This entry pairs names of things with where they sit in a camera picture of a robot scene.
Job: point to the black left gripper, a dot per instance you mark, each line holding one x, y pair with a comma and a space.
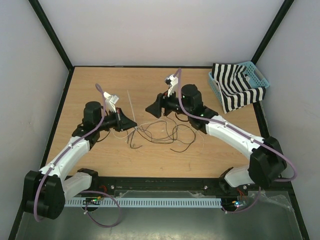
123, 122

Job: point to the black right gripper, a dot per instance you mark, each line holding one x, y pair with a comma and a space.
162, 101

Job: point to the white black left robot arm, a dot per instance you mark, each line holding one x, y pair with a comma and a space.
46, 191

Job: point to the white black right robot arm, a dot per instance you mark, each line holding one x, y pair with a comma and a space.
265, 163

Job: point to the black white striped cloth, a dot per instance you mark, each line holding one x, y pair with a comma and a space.
234, 88

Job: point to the light blue perforated basket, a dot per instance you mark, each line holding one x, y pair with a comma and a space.
256, 79

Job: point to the grey metal front plate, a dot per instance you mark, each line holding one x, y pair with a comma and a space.
264, 221

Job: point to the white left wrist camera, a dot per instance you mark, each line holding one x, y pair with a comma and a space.
110, 101

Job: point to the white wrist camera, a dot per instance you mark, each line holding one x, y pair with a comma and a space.
110, 101
172, 82

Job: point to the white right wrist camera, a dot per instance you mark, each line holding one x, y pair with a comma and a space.
172, 82

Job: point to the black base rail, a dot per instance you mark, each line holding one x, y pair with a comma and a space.
207, 186

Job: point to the white slotted cable duct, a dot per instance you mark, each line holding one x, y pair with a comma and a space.
132, 202

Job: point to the black cage frame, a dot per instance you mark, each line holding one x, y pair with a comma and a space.
259, 113

